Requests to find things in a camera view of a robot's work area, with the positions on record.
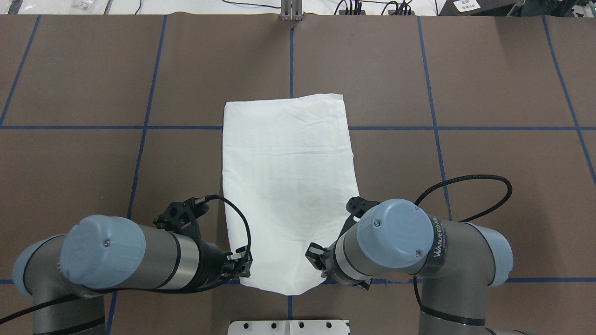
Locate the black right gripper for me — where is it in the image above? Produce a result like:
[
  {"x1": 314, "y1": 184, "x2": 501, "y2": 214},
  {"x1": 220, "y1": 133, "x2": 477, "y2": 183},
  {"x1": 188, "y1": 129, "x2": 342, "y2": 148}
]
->
[{"x1": 305, "y1": 242, "x2": 372, "y2": 291}]

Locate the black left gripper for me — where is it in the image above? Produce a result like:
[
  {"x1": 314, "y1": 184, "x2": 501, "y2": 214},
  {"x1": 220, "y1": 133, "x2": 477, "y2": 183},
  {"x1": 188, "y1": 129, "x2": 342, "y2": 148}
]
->
[{"x1": 196, "y1": 242, "x2": 253, "y2": 289}]

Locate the white long-sleeve printed shirt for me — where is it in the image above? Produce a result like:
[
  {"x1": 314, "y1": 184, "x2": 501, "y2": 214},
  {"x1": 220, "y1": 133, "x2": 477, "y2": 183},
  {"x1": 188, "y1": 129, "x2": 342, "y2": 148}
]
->
[{"x1": 222, "y1": 94, "x2": 359, "y2": 295}]

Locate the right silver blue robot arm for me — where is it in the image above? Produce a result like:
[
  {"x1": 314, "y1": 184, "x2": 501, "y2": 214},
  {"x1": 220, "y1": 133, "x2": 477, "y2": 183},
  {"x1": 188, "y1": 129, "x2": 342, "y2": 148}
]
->
[{"x1": 305, "y1": 197, "x2": 513, "y2": 335}]

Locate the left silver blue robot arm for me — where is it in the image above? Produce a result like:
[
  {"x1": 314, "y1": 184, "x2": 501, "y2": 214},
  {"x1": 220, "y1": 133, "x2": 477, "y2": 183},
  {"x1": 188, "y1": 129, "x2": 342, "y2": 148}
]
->
[{"x1": 1, "y1": 214, "x2": 251, "y2": 335}]

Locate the black box with white label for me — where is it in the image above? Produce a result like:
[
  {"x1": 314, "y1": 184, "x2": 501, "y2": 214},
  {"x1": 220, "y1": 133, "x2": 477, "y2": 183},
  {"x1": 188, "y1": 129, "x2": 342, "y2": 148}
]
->
[{"x1": 438, "y1": 0, "x2": 517, "y2": 16}]

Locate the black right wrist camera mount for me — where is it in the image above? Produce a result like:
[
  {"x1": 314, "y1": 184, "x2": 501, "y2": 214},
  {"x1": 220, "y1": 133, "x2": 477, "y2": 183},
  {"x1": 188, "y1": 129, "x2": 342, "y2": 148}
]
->
[{"x1": 339, "y1": 196, "x2": 380, "y2": 236}]

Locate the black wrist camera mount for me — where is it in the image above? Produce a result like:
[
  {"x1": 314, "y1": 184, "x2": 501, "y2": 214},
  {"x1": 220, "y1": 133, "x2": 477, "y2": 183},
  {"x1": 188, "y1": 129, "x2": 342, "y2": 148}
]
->
[
  {"x1": 339, "y1": 196, "x2": 380, "y2": 236},
  {"x1": 153, "y1": 197, "x2": 209, "y2": 235}
]

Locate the white camera stand base plate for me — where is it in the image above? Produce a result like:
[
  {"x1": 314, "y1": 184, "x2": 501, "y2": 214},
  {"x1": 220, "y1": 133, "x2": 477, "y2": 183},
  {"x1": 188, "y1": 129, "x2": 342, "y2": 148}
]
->
[{"x1": 227, "y1": 319, "x2": 351, "y2": 335}]

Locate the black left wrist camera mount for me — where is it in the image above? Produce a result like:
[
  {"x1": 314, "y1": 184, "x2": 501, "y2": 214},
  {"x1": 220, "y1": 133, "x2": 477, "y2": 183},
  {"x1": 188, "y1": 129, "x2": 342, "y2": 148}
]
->
[{"x1": 153, "y1": 197, "x2": 209, "y2": 235}]

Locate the black braided right camera cable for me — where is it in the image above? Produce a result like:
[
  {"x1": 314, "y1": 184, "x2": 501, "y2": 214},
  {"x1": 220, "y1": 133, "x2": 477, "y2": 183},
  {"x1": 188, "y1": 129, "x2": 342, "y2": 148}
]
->
[{"x1": 413, "y1": 174, "x2": 514, "y2": 312}]

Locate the black braided camera cable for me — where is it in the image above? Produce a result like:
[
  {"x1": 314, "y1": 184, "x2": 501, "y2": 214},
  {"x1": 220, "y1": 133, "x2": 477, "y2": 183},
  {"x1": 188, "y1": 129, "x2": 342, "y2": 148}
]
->
[
  {"x1": 0, "y1": 194, "x2": 252, "y2": 326},
  {"x1": 413, "y1": 174, "x2": 514, "y2": 312}
]

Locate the black braided left camera cable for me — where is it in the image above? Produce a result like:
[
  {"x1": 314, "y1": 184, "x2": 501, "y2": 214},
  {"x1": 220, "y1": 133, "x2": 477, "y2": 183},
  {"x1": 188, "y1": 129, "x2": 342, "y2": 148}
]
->
[{"x1": 0, "y1": 194, "x2": 252, "y2": 326}]

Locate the aluminium frame post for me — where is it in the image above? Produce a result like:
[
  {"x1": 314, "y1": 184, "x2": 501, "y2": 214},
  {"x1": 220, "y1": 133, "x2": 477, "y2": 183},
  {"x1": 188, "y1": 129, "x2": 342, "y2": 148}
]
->
[{"x1": 280, "y1": 0, "x2": 304, "y2": 22}]

